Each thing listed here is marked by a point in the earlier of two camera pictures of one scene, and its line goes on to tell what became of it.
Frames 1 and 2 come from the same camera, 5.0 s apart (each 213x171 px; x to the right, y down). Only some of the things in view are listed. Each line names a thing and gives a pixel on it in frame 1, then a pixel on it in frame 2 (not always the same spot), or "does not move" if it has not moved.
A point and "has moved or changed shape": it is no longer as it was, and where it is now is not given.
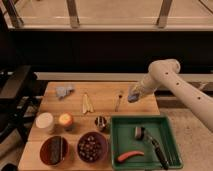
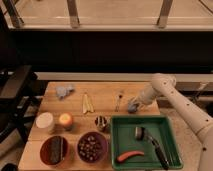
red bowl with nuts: (92, 147) does not move
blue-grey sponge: (133, 97) has moved or changed shape
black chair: (20, 98) does not move
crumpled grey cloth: (63, 91) does not move
